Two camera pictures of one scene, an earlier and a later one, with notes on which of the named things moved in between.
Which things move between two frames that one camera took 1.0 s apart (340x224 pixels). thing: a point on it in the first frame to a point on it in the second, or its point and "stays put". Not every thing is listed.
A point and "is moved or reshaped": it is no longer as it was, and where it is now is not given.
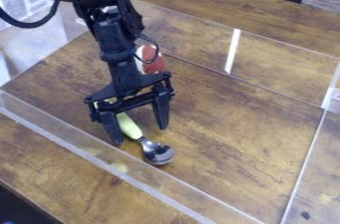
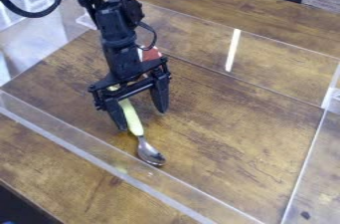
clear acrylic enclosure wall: x=246 y=152 stays put
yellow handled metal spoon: x=159 y=152 is moved or reshaped
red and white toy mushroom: x=150 y=60 stays put
